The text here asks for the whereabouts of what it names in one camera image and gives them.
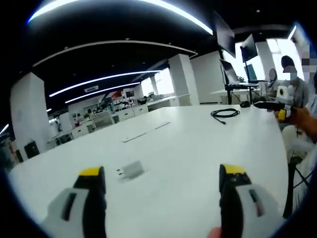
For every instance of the white flat desk cover plate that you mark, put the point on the white flat desk cover plate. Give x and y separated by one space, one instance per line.
146 130

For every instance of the open laptop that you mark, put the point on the open laptop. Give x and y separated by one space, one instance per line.
252 73
231 73

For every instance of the white pillar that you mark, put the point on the white pillar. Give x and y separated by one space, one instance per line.
183 79
29 111

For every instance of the person's left hand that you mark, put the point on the person's left hand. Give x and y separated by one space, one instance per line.
215 232

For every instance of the black stand table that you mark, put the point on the black stand table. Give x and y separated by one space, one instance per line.
239 90

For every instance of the white office chair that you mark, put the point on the white office chair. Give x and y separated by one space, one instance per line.
296 146

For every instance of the white charger adapter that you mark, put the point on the white charger adapter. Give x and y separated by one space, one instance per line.
130 171

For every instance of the black monitor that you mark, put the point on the black monitor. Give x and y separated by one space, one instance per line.
224 34
248 48

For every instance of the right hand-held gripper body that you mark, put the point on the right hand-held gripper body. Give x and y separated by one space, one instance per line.
284 95

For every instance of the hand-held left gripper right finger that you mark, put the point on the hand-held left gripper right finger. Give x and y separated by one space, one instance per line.
237 198

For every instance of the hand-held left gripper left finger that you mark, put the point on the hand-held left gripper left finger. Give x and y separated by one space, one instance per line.
74 198

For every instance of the white desk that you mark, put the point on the white desk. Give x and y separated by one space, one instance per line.
161 153

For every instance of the black computer mouse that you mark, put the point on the black computer mouse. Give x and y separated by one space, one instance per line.
245 104

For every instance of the black bin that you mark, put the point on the black bin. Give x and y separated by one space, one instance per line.
31 150

